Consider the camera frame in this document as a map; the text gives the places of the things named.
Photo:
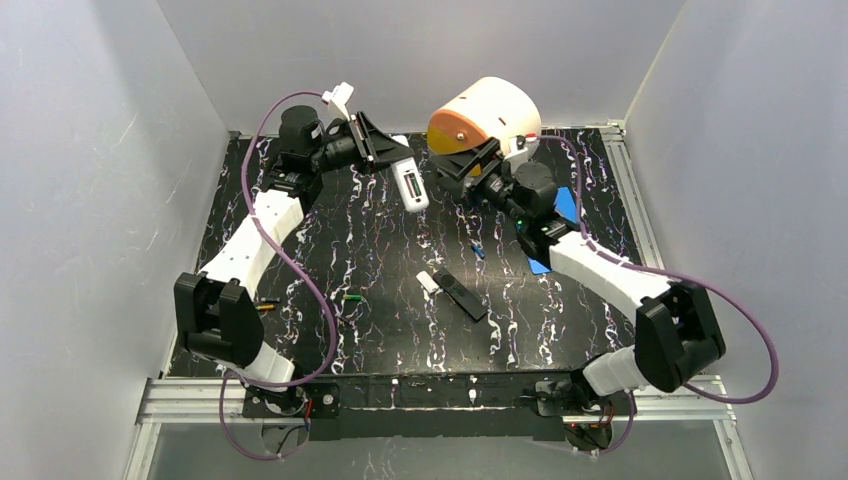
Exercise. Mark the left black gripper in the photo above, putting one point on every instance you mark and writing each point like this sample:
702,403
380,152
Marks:
365,140

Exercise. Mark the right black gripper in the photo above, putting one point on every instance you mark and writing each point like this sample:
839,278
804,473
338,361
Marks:
472,168

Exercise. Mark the white remote control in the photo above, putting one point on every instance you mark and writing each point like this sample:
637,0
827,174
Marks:
399,170

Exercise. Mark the white battery cover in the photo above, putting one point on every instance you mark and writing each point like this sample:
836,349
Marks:
427,282

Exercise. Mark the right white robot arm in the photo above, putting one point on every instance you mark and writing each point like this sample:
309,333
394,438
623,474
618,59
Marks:
676,330

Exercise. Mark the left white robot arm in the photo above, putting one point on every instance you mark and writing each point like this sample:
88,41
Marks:
215,312

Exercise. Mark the black remote control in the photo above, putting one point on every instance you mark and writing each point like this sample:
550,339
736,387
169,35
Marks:
469,302

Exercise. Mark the round white drawer cabinet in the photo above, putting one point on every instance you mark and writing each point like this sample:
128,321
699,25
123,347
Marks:
490,107

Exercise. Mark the blue battery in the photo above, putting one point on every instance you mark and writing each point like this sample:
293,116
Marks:
478,251

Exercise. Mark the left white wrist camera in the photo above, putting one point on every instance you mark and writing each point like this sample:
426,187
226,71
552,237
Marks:
337,99

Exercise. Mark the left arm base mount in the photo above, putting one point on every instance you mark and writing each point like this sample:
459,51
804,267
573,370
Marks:
288,419

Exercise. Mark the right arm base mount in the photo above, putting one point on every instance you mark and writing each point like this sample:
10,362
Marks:
594,425

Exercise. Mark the aluminium frame rail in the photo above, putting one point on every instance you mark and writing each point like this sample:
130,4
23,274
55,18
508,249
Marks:
177,433

